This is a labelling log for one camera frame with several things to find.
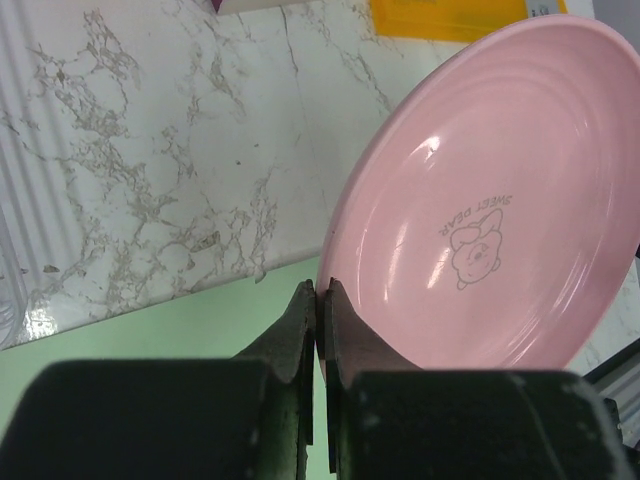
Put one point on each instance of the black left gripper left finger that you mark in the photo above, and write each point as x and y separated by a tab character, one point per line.
285	360

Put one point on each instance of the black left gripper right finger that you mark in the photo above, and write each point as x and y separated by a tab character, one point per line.
349	346

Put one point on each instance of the pink plate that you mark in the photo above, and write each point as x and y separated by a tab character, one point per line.
493	218

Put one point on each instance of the green clipboard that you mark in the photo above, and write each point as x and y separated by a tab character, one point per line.
159	394

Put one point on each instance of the orange mat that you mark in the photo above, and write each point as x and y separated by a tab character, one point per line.
462	21

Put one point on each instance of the purple paperback book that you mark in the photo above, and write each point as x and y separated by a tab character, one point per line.
228	7

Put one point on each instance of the small white label card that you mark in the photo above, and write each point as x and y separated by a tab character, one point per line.
537	8

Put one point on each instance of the white wire dish rack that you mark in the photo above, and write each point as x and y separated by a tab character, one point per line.
14	297

